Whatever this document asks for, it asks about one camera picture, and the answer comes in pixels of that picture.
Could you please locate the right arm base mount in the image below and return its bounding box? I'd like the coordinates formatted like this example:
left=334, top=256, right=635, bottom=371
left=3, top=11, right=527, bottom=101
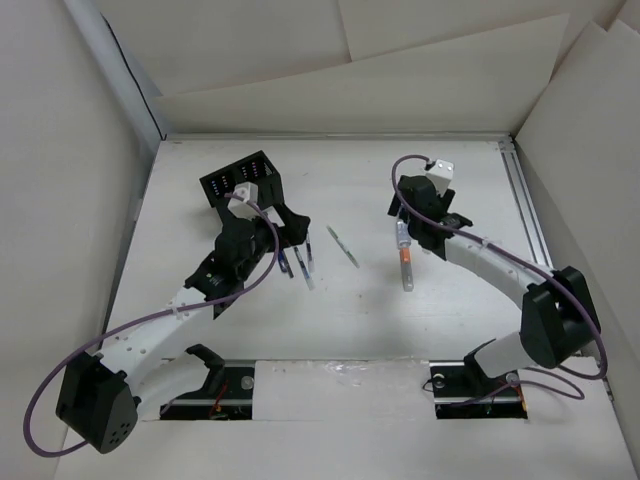
left=423, top=360, right=528, bottom=420

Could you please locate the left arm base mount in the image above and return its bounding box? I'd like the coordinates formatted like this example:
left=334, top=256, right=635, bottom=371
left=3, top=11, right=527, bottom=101
left=159, top=360, right=256, bottom=421

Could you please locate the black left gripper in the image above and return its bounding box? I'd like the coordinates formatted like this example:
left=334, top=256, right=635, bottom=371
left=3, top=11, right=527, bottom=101
left=237, top=202, right=308, bottom=280

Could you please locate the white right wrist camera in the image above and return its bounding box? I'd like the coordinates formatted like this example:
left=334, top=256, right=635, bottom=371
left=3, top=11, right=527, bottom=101
left=425, top=159, right=455, bottom=196

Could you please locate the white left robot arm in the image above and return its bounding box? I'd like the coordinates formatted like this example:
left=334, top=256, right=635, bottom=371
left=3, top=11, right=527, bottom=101
left=55, top=196, right=310, bottom=454

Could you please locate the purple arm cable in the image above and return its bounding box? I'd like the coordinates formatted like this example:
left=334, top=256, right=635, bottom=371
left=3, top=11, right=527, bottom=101
left=23, top=195, right=281, bottom=459
left=390, top=154, right=609, bottom=407

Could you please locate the dark blue clip pen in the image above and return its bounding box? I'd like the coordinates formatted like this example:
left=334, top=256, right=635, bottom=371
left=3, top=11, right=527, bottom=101
left=278, top=248, right=294, bottom=279

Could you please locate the clear blue spray bottle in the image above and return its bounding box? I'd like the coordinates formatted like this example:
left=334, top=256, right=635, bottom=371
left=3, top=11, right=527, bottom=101
left=395, top=218, right=411, bottom=250

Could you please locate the green thin pen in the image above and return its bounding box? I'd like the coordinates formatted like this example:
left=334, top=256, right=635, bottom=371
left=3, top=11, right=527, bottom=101
left=326, top=225, right=360, bottom=268

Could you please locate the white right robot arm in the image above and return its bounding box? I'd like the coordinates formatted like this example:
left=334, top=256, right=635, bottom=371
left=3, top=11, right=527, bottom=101
left=389, top=175, right=606, bottom=403

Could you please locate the aluminium rail back edge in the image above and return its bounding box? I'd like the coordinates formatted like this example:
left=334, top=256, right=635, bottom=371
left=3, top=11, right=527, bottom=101
left=166, top=131, right=510, bottom=141

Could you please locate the black slotted organizer box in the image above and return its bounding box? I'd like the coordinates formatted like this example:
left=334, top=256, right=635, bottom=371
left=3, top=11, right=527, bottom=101
left=199, top=150, right=284, bottom=223

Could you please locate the aluminium rail right side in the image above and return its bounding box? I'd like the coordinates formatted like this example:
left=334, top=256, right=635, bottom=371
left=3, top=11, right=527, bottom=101
left=498, top=136, right=553, bottom=267

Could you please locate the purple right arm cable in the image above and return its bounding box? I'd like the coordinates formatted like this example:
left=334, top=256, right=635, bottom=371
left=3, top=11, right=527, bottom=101
left=390, top=154, right=609, bottom=407

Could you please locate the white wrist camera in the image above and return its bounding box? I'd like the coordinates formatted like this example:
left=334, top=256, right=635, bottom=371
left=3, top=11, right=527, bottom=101
left=425, top=159, right=455, bottom=196
left=227, top=182, right=259, bottom=219

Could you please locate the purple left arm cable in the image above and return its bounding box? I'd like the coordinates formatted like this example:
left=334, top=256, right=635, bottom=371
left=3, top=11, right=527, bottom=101
left=23, top=195, right=281, bottom=459

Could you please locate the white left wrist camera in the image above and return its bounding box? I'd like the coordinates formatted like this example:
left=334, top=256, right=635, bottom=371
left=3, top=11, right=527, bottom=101
left=227, top=182, right=259, bottom=219

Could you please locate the blue clear gel pen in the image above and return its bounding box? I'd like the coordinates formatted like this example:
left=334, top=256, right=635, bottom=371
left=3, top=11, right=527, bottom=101
left=293, top=246, right=315, bottom=291

